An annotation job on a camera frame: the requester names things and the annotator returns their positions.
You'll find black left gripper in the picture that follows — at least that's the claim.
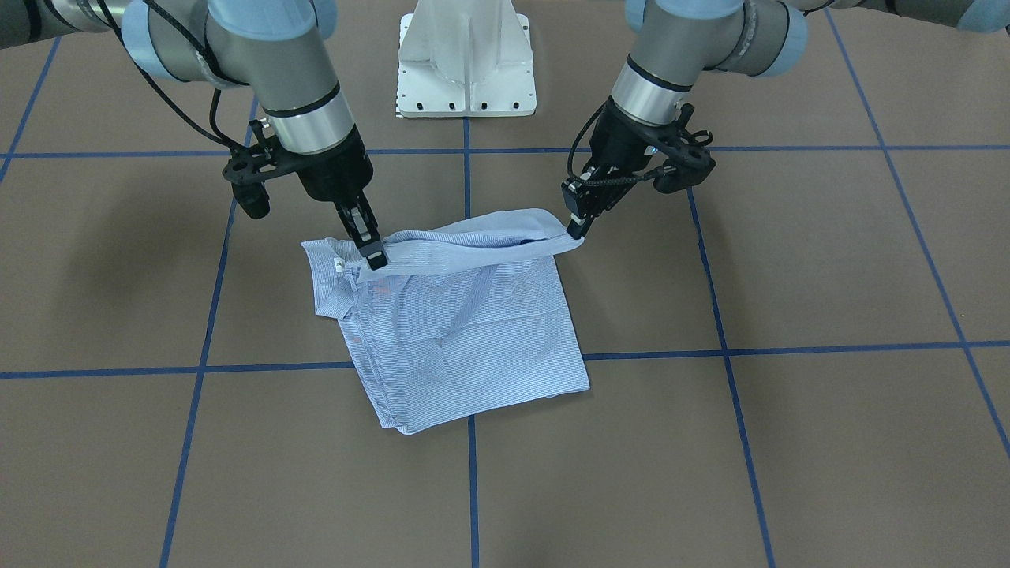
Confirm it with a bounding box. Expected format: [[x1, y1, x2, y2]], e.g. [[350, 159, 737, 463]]
[[562, 99, 671, 241]]

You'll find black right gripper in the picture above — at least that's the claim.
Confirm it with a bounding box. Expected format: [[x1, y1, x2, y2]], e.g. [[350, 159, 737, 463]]
[[296, 126, 389, 270]]

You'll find light blue striped shirt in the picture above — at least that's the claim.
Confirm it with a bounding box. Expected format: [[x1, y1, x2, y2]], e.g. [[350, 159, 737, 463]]
[[302, 208, 590, 435]]

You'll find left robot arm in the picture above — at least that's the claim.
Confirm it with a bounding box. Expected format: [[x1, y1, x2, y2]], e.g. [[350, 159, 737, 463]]
[[560, 1, 1009, 240]]

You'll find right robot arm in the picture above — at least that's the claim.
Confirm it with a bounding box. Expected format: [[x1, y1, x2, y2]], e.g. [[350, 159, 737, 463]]
[[2, 1, 388, 269]]

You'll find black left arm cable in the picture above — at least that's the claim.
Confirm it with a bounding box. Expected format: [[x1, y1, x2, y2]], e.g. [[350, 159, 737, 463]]
[[567, 99, 679, 190]]

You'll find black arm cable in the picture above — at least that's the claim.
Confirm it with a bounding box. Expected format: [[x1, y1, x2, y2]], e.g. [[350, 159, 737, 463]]
[[95, 0, 253, 155], [567, 99, 679, 190]]

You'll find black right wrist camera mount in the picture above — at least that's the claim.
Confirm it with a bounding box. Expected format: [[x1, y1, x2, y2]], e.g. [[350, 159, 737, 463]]
[[223, 118, 301, 219]]

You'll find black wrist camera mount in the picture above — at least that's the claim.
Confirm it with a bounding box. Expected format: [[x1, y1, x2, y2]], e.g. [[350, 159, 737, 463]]
[[653, 103, 716, 194], [223, 118, 301, 219]]

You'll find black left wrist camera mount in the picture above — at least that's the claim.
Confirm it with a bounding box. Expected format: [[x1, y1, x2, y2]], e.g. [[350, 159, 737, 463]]
[[653, 103, 716, 194]]

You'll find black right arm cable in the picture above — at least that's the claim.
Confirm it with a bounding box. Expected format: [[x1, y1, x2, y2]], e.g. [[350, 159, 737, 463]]
[[95, 0, 253, 155]]

